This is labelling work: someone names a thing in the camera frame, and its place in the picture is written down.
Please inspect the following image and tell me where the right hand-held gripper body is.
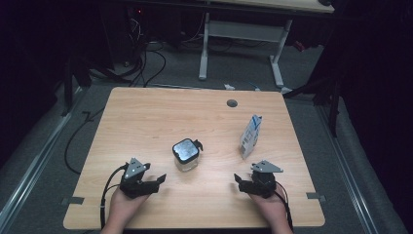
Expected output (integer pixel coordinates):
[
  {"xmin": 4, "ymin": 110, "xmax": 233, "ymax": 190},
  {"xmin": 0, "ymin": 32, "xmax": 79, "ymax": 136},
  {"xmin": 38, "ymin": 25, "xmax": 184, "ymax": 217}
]
[{"xmin": 239, "ymin": 159, "xmax": 283, "ymax": 199}]

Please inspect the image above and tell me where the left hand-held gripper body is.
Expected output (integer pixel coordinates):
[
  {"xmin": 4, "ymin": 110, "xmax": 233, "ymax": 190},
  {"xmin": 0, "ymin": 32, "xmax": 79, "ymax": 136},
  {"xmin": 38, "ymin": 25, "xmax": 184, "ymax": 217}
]
[{"xmin": 119, "ymin": 157, "xmax": 161, "ymax": 199}]

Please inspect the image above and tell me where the white blue milk pouch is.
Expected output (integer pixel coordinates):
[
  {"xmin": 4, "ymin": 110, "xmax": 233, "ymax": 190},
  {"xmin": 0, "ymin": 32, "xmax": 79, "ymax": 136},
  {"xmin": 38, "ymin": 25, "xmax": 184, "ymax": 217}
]
[{"xmin": 239, "ymin": 114, "xmax": 263, "ymax": 160}]

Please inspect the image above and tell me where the clear square jar black lid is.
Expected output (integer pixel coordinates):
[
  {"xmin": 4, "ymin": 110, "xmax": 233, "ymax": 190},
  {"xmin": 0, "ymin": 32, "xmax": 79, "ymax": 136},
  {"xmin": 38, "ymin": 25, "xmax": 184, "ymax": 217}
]
[{"xmin": 171, "ymin": 137, "xmax": 205, "ymax": 173}]

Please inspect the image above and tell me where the person's left hand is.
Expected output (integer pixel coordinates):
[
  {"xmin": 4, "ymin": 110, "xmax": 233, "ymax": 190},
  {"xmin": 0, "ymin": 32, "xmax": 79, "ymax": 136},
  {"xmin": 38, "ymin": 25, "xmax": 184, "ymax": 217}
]
[{"xmin": 106, "ymin": 187, "xmax": 150, "ymax": 227}]

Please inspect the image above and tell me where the person's right hand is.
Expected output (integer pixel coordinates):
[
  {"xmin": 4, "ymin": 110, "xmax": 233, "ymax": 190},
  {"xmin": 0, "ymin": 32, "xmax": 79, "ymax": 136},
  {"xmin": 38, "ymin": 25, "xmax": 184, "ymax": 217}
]
[{"xmin": 249, "ymin": 194, "xmax": 290, "ymax": 227}]

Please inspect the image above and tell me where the grey tape strip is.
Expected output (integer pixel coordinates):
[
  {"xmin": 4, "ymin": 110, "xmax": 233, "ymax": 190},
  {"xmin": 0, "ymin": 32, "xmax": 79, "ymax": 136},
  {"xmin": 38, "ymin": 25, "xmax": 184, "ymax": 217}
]
[
  {"xmin": 306, "ymin": 192, "xmax": 326, "ymax": 202},
  {"xmin": 61, "ymin": 196, "xmax": 86, "ymax": 207}
]

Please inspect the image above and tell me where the black metal stand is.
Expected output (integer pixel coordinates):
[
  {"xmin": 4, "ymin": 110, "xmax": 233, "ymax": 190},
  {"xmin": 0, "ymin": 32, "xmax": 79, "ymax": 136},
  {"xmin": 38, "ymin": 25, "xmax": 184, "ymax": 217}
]
[
  {"xmin": 282, "ymin": 74, "xmax": 345, "ymax": 137},
  {"xmin": 61, "ymin": 55, "xmax": 93, "ymax": 117}
]

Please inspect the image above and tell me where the white-framed wooden desk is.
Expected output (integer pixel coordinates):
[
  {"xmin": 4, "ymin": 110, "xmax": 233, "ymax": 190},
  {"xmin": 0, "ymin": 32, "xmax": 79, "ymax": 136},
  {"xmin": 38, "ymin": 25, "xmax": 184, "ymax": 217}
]
[{"xmin": 198, "ymin": 0, "xmax": 335, "ymax": 89}]

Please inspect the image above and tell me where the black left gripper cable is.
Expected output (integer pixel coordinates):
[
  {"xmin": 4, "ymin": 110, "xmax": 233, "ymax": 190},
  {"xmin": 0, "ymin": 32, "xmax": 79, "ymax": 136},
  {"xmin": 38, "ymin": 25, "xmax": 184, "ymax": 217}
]
[{"xmin": 99, "ymin": 164, "xmax": 130, "ymax": 230}]

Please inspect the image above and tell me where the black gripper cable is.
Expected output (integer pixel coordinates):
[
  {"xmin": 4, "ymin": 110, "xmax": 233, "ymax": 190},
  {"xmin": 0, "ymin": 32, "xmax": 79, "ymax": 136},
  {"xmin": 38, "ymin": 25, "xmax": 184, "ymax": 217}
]
[
  {"xmin": 274, "ymin": 181, "xmax": 295, "ymax": 232},
  {"xmin": 99, "ymin": 164, "xmax": 130, "ymax": 230}
]

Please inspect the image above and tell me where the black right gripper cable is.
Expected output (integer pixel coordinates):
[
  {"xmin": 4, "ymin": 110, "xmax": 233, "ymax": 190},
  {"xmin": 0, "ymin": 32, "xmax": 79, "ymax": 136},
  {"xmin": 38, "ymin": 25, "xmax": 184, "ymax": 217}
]
[{"xmin": 274, "ymin": 181, "xmax": 295, "ymax": 232}]

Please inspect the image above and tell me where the long black floor cable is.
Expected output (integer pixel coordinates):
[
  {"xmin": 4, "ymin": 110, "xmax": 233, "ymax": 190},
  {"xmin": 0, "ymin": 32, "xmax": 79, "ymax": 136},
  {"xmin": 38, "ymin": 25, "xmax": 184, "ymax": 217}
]
[{"xmin": 63, "ymin": 106, "xmax": 105, "ymax": 176}]

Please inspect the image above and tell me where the metal floor rail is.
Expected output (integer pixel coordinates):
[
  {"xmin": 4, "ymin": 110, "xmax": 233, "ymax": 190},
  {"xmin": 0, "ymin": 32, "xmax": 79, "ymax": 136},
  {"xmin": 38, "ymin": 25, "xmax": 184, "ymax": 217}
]
[
  {"xmin": 316, "ymin": 103, "xmax": 379, "ymax": 234},
  {"xmin": 0, "ymin": 87, "xmax": 89, "ymax": 234}
]

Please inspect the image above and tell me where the bundle of black cables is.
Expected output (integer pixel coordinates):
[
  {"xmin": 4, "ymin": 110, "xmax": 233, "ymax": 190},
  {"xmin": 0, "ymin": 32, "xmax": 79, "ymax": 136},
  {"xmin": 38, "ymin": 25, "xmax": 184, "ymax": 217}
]
[{"xmin": 87, "ymin": 16, "xmax": 168, "ymax": 88}]

